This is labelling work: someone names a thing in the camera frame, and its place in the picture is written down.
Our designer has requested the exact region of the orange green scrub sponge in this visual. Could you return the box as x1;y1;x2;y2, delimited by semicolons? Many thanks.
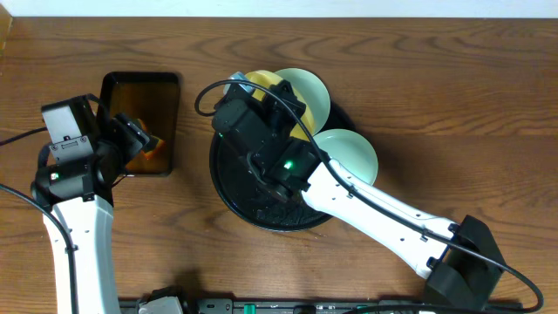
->
134;119;166;160

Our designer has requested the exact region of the yellow plate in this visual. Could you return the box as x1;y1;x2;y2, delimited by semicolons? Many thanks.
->
243;69;316;142

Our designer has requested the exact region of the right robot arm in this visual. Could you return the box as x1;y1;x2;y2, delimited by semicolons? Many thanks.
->
210;75;505;311

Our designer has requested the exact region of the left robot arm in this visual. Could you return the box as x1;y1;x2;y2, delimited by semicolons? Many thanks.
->
31;94;155;313

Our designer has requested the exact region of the black rectangular water tray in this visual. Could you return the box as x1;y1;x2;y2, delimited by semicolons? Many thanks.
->
100;72;180;176

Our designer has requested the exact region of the round black serving tray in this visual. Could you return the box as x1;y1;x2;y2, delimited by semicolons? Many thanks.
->
209;100;330;232

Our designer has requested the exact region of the light blue plate top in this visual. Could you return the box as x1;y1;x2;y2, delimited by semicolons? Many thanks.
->
276;68;331;134

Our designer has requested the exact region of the light blue plate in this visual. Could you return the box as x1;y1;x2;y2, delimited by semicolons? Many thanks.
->
276;68;331;134
314;129;379;185

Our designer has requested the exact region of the light blue plate right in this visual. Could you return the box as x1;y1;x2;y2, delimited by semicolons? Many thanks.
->
314;129;379;185

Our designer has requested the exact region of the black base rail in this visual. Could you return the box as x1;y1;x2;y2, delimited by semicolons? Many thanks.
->
118;297;524;314

